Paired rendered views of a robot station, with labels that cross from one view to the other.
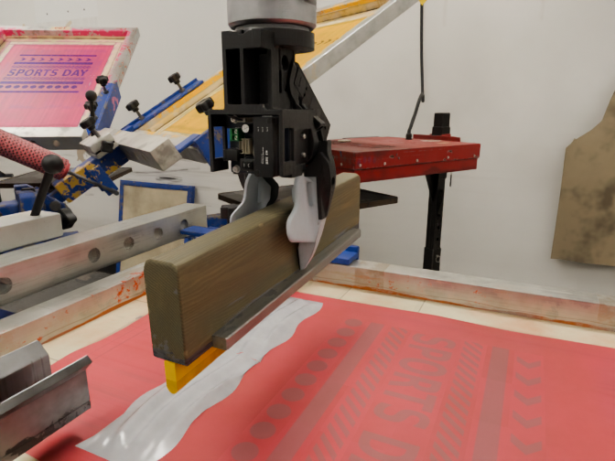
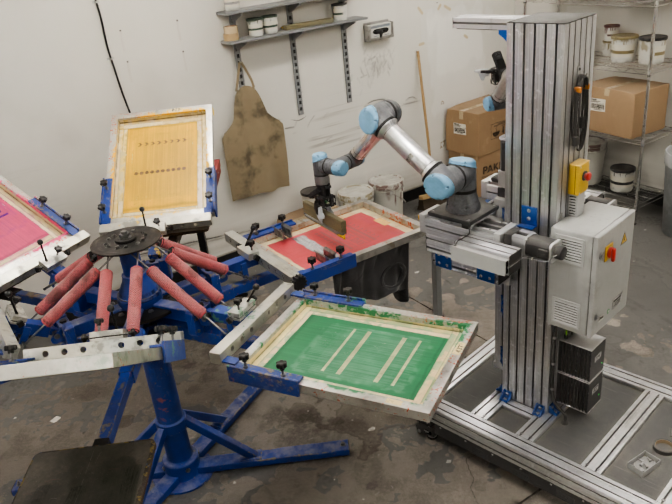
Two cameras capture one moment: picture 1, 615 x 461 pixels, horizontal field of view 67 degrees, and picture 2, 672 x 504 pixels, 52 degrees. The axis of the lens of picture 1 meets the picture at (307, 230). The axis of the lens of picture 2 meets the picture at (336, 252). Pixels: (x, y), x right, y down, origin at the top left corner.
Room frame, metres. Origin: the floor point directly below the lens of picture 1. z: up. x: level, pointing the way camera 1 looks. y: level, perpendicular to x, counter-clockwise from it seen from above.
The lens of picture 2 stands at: (-1.35, 2.69, 2.44)
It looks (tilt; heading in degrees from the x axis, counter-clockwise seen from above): 26 degrees down; 303
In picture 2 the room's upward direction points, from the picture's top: 6 degrees counter-clockwise
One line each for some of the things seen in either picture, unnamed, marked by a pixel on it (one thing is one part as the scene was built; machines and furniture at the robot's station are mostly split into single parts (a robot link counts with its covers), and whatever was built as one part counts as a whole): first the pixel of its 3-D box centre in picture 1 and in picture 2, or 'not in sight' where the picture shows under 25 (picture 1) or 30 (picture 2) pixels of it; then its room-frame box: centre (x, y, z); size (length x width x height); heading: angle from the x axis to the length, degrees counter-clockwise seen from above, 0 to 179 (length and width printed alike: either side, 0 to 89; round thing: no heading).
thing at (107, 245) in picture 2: not in sight; (156, 362); (0.87, 0.92, 0.67); 0.39 x 0.39 x 1.35
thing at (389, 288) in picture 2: not in sight; (368, 276); (0.23, -0.01, 0.79); 0.46 x 0.09 x 0.33; 65
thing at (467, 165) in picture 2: not in sight; (461, 172); (-0.31, 0.06, 1.42); 0.13 x 0.12 x 0.14; 78
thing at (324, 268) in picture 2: not in sight; (327, 268); (0.27, 0.30, 0.98); 0.30 x 0.05 x 0.07; 65
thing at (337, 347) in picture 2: not in sight; (319, 324); (-0.03, 0.84, 1.05); 1.08 x 0.61 x 0.23; 5
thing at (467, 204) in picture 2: not in sight; (463, 197); (-0.31, 0.05, 1.31); 0.15 x 0.15 x 0.10
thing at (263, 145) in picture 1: (270, 107); (324, 195); (0.42, 0.03, 1.23); 0.09 x 0.08 x 0.12; 155
